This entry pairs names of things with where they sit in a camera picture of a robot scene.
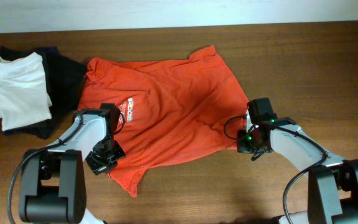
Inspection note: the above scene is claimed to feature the black folded garment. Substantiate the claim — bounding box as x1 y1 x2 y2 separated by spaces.
0 46 86 139

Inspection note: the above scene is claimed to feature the white folded t-shirt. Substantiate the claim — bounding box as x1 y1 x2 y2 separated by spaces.
0 52 52 131

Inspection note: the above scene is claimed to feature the orange t-shirt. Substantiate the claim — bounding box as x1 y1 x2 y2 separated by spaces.
78 46 248 197

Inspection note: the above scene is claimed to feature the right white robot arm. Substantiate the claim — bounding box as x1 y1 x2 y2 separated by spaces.
237 118 358 223

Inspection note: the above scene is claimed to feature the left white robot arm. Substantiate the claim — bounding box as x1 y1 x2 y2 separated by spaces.
14 103 125 223

